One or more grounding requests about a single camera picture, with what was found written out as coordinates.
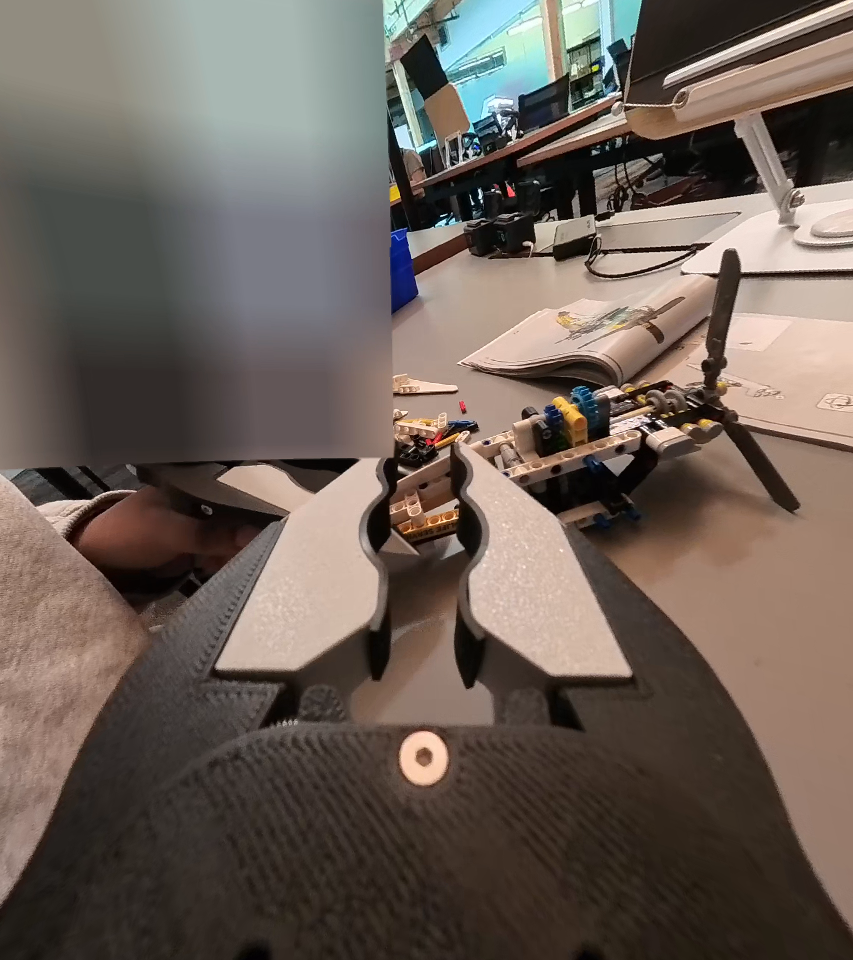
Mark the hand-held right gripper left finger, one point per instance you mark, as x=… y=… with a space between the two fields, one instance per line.
x=306 y=585

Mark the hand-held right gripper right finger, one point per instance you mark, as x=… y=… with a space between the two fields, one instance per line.
x=539 y=592

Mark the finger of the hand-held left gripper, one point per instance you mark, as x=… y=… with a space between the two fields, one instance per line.
x=269 y=491

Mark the lego airplane model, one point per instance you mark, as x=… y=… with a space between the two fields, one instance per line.
x=591 y=448

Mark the white lego wing piece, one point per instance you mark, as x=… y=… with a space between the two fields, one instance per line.
x=426 y=387

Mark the pile of loose lego pieces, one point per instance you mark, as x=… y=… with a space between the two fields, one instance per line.
x=426 y=436

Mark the open lego instruction booklet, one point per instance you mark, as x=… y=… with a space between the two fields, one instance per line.
x=621 y=337

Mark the person's left hand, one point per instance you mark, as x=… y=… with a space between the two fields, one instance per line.
x=149 y=540

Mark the blue plastic bin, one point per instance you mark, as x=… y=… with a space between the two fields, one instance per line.
x=402 y=277

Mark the black charger box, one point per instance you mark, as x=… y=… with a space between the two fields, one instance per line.
x=480 y=236
x=514 y=232

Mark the black power adapter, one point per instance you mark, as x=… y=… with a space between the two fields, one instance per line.
x=573 y=236

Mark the grey flat pad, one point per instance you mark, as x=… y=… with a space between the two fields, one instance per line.
x=666 y=229

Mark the brown office desk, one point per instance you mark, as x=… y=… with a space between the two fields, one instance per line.
x=516 y=150

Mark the black leaning board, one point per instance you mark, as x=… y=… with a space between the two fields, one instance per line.
x=426 y=67

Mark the black office monitor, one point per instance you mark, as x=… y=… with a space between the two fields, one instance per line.
x=544 y=97

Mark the white stand with round base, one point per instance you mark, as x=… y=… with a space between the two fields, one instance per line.
x=764 y=157

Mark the dark screen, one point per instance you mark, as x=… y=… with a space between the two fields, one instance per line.
x=734 y=37

